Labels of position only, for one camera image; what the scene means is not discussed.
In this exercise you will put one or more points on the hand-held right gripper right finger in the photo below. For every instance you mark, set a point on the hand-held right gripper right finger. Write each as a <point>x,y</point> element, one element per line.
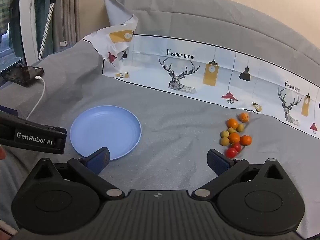
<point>217,163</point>

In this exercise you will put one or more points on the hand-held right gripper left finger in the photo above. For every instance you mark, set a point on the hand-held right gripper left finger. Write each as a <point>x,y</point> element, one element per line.
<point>98,160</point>

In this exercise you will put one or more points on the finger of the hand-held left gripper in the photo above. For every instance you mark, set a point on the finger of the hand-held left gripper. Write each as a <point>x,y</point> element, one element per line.
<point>8,111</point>
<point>35,137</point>

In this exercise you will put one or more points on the red cherry tomato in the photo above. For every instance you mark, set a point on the red cherry tomato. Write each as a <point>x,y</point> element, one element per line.
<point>237,147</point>
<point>231,152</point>

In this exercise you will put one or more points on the yellow-green longan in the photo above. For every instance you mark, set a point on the yellow-green longan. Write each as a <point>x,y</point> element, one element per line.
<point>240,127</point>
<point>224,141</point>
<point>223,133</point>
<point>231,130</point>

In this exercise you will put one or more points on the blue plate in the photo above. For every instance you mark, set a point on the blue plate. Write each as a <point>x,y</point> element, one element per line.
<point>105,130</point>

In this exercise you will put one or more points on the plastic orange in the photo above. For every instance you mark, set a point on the plastic orange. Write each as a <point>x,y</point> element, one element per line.
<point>243,117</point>

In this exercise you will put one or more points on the person's left hand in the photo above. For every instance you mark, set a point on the person's left hand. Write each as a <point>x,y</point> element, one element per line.
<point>2,153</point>

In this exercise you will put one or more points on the black smartphone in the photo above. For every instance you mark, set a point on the black smartphone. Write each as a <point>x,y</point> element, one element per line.
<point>21,75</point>

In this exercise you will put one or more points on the grey bed sheet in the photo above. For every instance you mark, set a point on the grey bed sheet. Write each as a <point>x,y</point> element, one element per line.
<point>162,120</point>

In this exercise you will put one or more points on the white clip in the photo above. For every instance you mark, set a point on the white clip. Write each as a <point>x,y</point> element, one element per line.
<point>64,43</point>

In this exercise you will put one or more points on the green checked cloth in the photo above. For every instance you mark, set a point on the green checked cloth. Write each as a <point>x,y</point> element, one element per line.
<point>5,5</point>

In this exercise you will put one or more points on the grey quilt with printed lining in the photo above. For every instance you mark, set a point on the grey quilt with printed lining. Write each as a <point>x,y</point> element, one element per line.
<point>155,67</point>

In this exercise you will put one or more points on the grey curtain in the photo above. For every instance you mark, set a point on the grey curtain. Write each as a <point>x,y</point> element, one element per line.
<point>67,10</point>

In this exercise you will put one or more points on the white door frame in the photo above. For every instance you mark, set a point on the white door frame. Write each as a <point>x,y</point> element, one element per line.
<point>27,30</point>

